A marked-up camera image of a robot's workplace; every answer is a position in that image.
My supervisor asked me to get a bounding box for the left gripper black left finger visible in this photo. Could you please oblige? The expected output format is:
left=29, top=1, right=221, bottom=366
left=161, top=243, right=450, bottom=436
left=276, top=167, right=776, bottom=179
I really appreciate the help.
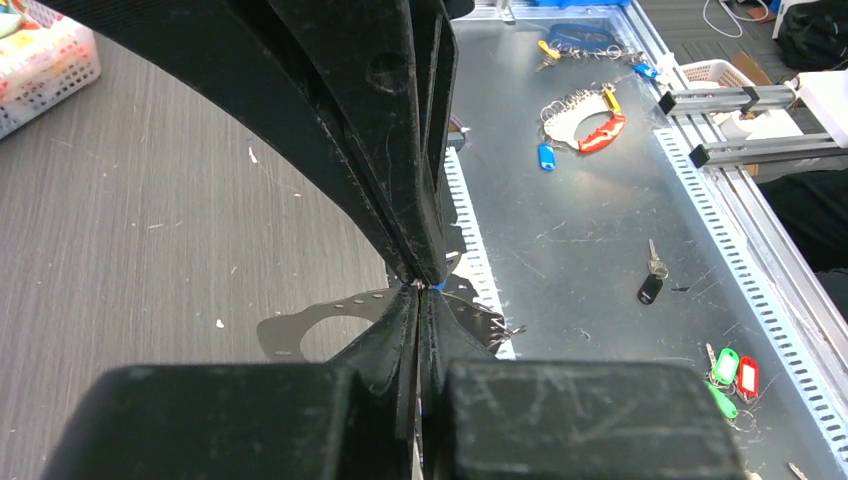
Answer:
left=43, top=287, right=420, bottom=479

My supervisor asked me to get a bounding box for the black bag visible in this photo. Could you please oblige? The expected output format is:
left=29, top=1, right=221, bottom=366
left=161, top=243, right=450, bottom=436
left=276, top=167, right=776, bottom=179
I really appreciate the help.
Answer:
left=775, top=0, right=847, bottom=72

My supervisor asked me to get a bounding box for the yellow key with chain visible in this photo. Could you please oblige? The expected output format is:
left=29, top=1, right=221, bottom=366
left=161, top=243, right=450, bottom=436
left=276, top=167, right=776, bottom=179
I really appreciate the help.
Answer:
left=535, top=23, right=627, bottom=72

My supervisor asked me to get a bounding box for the black key tag with key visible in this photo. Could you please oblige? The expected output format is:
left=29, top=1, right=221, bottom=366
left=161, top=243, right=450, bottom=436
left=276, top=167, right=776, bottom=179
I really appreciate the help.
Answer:
left=637, top=239, right=669, bottom=305

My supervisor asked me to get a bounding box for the red keyring tag with keys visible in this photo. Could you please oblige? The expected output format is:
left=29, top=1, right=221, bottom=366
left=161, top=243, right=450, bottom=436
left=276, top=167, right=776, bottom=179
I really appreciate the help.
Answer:
left=539, top=83, right=628, bottom=155

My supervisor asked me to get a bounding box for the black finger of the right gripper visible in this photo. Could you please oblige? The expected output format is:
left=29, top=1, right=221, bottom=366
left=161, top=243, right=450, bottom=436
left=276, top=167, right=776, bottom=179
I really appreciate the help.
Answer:
left=52, top=1, right=424, bottom=282
left=408, top=1, right=456, bottom=282

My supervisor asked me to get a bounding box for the green key tag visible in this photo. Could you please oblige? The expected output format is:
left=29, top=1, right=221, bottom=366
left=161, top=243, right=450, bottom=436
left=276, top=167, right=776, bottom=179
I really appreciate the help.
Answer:
left=705, top=343, right=740, bottom=389
left=706, top=381, right=739, bottom=422

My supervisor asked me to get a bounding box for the red key tag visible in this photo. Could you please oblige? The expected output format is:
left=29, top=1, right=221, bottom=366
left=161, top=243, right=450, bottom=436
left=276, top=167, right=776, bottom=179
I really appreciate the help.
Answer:
left=736, top=356, right=760, bottom=404

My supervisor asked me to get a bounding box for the blue key tag on bench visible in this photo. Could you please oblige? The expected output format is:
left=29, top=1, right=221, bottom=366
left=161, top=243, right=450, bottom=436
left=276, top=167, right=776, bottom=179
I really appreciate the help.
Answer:
left=537, top=143, right=557, bottom=172

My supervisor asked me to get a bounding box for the white plastic basket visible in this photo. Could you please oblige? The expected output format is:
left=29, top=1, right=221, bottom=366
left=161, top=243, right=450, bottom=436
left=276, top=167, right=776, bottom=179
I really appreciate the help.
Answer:
left=1, top=1, right=101, bottom=138

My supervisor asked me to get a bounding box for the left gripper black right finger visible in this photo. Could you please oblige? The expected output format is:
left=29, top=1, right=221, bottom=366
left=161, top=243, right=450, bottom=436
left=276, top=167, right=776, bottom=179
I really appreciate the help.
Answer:
left=419, top=290, right=745, bottom=479

